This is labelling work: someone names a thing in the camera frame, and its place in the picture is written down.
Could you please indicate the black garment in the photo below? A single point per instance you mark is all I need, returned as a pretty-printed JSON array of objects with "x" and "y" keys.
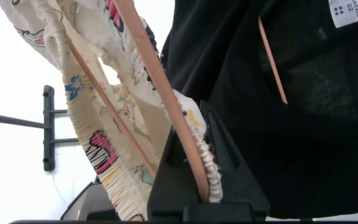
[{"x": 291, "y": 140}]

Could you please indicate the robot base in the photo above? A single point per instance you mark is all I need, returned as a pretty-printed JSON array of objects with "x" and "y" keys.
[{"x": 92, "y": 199}]

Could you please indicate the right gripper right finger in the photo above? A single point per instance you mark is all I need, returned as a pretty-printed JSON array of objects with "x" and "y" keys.
[{"x": 238, "y": 186}]

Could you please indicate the cream printed garment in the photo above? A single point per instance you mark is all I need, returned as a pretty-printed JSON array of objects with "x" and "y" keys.
[{"x": 89, "y": 109}]

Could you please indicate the black clothes rack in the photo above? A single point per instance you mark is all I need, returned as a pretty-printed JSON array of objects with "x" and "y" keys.
[{"x": 48, "y": 130}]

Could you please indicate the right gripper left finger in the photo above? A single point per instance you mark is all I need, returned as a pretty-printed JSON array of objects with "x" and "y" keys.
[{"x": 169, "y": 186}]

